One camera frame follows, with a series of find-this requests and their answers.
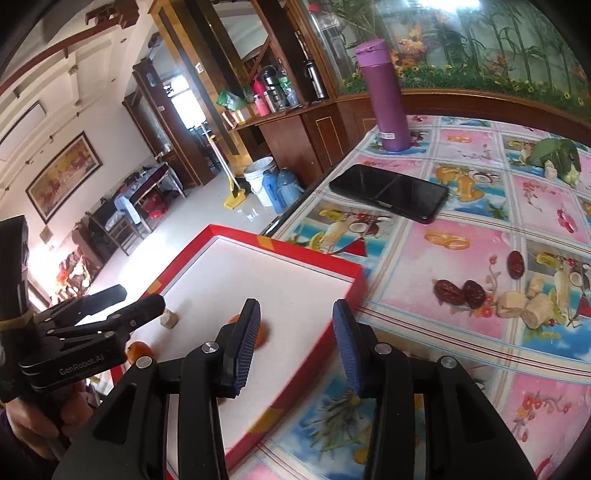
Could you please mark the metal frame chair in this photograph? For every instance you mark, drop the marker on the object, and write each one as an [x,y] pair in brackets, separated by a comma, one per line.
[115,230]

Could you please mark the glass panel with flower print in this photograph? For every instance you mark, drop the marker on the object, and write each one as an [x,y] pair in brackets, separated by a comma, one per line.
[461,41]

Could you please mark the green leafy vegetable bunch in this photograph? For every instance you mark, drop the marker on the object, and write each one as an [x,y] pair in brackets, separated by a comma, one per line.
[554,152]

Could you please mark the green plastic bag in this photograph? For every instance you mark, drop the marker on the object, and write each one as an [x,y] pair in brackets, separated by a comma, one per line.
[231,99]

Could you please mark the clear plastic bottle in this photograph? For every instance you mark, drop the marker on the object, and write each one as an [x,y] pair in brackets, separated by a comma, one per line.
[288,90]

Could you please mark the colourful printed tablecloth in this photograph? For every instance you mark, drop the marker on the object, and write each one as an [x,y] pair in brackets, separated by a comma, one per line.
[461,258]

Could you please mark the purple thermos bottle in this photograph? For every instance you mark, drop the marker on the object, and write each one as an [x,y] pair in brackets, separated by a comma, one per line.
[383,106]

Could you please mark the person's left hand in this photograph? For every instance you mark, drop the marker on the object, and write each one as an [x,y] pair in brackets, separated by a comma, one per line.
[74,410]

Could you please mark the dried red date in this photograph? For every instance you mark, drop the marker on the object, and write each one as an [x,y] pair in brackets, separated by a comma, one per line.
[474,294]
[515,264]
[448,291]

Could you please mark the orange mandarin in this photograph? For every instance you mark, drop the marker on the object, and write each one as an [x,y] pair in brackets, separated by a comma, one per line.
[138,353]
[262,336]

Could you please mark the white plastic bucket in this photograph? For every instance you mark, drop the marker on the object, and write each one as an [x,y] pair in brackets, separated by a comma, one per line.
[258,180]

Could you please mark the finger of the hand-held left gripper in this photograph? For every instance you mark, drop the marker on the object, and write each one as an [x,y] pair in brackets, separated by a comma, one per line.
[106,295]
[143,307]

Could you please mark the pink bottle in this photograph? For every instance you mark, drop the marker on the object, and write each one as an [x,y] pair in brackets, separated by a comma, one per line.
[262,101]

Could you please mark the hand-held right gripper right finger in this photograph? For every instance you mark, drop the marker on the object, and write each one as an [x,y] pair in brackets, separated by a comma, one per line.
[347,344]

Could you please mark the grey thermos flask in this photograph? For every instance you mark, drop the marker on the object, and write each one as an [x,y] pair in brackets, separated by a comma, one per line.
[272,90]

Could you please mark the black smartphone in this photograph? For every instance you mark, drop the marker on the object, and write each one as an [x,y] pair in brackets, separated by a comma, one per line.
[388,189]

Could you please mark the red box with white inside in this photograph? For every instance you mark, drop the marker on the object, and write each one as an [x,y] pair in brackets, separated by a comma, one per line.
[258,272]

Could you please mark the beige food chunk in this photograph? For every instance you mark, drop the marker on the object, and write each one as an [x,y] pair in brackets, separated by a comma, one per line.
[535,286]
[512,303]
[538,314]
[169,319]

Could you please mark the wooden cabinet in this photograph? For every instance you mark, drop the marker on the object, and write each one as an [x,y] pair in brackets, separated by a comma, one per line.
[323,129]

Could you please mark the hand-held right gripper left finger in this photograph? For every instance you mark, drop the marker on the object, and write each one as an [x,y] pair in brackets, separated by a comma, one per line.
[242,344]

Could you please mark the red gift box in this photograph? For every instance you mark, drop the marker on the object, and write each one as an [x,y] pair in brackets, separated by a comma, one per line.
[240,115]

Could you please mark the framed wall painting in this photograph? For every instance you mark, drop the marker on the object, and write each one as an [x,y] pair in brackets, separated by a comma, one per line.
[64,177]

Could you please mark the black steel thermos flask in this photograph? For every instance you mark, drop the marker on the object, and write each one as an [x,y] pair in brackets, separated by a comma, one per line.
[316,81]

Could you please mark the dark side table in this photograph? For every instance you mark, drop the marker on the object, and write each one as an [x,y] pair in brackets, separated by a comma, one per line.
[147,184]

